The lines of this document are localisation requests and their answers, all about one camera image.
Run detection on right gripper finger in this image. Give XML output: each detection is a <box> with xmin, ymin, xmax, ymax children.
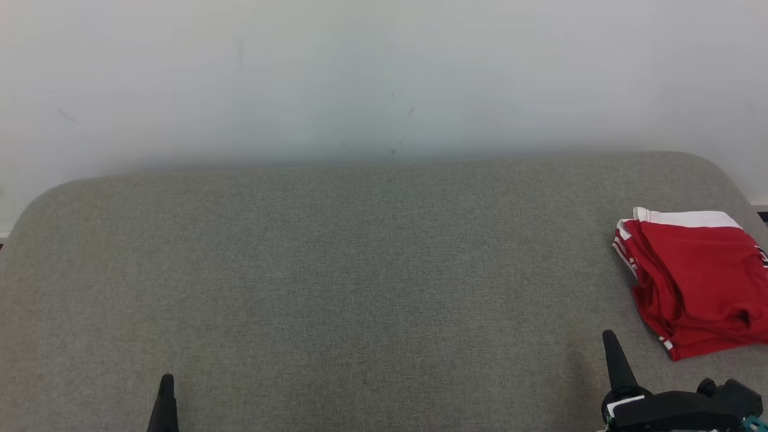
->
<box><xmin>602</xmin><ymin>329</ymin><xmax>640</xmax><ymax>394</ymax></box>

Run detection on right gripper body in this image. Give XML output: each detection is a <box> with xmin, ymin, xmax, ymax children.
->
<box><xmin>601</xmin><ymin>386</ymin><xmax>654</xmax><ymax>432</ymax></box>

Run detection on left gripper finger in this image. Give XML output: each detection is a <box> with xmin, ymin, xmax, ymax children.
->
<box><xmin>147</xmin><ymin>373</ymin><xmax>180</xmax><ymax>432</ymax></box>

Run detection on red basketball jersey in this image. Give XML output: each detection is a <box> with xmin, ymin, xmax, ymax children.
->
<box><xmin>633</xmin><ymin>245</ymin><xmax>768</xmax><ymax>362</ymax></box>

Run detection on red shorts with white stripe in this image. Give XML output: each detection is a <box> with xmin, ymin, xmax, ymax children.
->
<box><xmin>612</xmin><ymin>207</ymin><xmax>768</xmax><ymax>329</ymax></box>

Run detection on grey fabric sofa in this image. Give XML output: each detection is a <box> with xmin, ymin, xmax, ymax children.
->
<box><xmin>0</xmin><ymin>151</ymin><xmax>768</xmax><ymax>432</ymax></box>

